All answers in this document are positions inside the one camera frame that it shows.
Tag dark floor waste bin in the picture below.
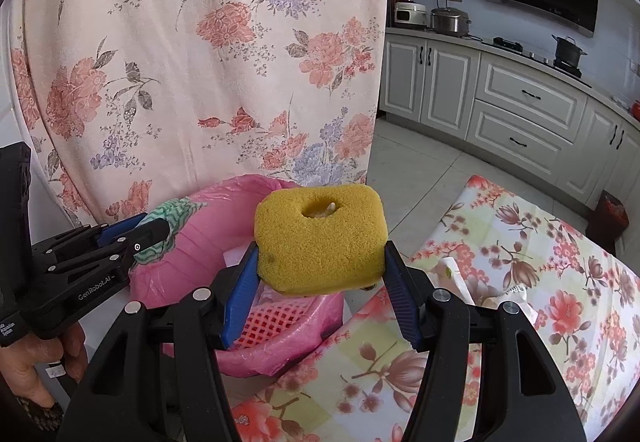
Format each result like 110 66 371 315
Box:
585 189 630 243

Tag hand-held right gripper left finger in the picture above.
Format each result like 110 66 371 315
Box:
55 241 262 442

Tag person's left hand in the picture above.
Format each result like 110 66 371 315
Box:
0 323 89 409

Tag black gas stove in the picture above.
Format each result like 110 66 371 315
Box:
482 36 594 88

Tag steel pressure cooker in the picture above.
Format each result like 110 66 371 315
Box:
429 6 473 38

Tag floral tablecloth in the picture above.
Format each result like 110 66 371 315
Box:
232 174 640 442

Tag green striped cloth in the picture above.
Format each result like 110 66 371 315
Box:
134 199 209 266

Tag white rice cooker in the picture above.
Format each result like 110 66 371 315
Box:
393 1 429 30

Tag yellow sponge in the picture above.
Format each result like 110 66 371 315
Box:
253 185 390 297

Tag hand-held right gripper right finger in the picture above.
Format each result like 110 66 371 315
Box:
382 239 588 442

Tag cream paper wrapper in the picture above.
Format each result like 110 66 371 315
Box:
432 255 482 304

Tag pink foam fruit net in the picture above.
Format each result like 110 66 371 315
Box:
232 299 321 349

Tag white lower kitchen cabinets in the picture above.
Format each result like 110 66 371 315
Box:
377 27 640 211

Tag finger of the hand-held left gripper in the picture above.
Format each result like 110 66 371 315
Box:
98 213 149 246
112 219 172 266

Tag black cooking pot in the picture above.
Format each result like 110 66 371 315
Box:
551 34 589 68

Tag pink lined waste bin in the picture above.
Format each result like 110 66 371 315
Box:
128 174 345 378

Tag floral cloth cover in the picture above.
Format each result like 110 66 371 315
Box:
9 0 390 244

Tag white plastic bag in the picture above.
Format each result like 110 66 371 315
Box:
479 282 537 324

